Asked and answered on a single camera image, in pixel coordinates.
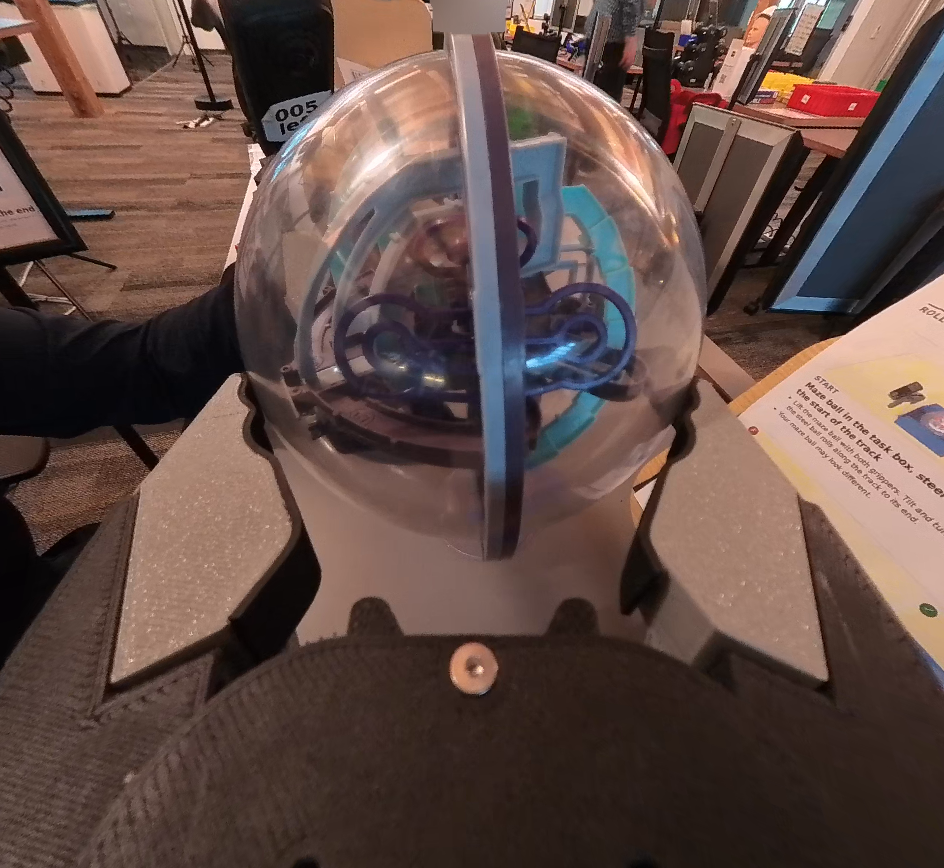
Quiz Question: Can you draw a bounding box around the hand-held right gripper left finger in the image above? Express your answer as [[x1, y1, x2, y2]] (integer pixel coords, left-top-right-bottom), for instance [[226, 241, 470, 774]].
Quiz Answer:
[[108, 372, 323, 688]]

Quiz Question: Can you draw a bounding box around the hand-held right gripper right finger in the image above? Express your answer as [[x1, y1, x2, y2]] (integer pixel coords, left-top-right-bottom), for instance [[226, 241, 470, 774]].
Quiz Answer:
[[621, 375, 832, 688]]

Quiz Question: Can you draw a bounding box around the clear plastic maze ball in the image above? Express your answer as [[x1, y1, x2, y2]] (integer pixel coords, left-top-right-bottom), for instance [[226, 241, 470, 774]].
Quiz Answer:
[[233, 33, 707, 563]]

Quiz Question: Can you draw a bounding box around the person's left forearm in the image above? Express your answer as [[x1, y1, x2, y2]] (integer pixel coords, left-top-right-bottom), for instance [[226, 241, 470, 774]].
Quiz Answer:
[[0, 267, 246, 441]]

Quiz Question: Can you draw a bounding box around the black tripod stand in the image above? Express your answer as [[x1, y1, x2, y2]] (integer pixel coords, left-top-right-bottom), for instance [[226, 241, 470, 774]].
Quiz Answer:
[[149, 0, 236, 113]]

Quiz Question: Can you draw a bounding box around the printed instruction sheet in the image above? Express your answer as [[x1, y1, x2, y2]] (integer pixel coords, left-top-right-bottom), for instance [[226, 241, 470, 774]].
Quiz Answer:
[[737, 274, 944, 662]]

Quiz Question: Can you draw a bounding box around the white cabinet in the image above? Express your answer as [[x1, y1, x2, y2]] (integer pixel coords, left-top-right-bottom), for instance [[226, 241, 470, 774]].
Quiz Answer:
[[15, 0, 134, 98]]

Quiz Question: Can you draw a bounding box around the black framed instruction sign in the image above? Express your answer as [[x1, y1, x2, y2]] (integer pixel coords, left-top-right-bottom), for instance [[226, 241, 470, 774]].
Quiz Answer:
[[0, 112, 89, 268]]

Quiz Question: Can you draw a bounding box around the blue partition panel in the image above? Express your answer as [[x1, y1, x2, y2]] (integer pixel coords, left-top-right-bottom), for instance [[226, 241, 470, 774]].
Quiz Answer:
[[762, 0, 944, 317]]

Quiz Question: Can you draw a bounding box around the grey cabinet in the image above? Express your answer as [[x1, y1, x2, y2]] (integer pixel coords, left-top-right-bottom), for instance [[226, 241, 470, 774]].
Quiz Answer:
[[673, 103, 806, 317]]

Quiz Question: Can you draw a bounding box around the wooden table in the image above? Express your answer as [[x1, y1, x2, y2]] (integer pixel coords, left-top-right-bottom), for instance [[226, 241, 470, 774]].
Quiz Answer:
[[737, 101, 867, 271]]

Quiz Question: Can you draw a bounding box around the red plastic bin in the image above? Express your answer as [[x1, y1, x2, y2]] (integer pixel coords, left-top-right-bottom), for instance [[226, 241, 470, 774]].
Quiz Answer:
[[785, 82, 882, 120]]

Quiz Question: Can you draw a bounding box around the wooden post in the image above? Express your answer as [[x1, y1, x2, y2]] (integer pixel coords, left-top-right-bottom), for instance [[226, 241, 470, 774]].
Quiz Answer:
[[0, 0, 104, 120]]

